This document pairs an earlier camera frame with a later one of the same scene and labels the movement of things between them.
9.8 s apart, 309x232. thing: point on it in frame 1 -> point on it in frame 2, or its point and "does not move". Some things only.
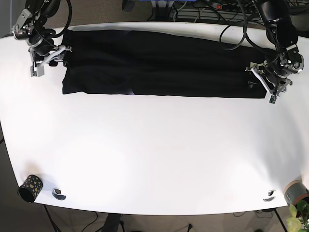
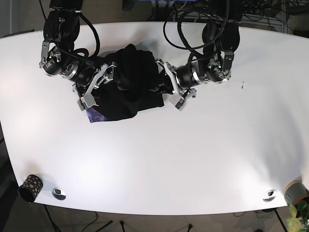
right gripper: (41, 54) -> (104, 75)
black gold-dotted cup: (31, 188) does not move
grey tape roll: (295, 191) does not move
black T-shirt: (151, 63) -> (137, 85)
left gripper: (273, 77) -> (164, 84)
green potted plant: (299, 219) does not move
